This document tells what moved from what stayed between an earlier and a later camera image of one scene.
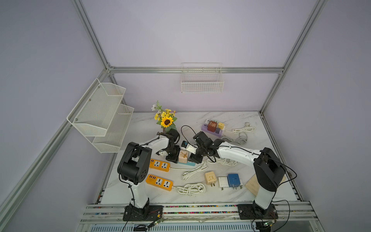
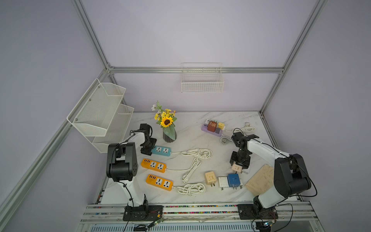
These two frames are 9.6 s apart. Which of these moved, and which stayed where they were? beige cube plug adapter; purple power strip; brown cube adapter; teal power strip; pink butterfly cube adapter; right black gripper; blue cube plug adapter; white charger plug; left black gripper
Moved: pink butterfly cube adapter; left black gripper; teal power strip; right black gripper
Stayed: beige cube plug adapter; blue cube plug adapter; purple power strip; white charger plug; brown cube adapter
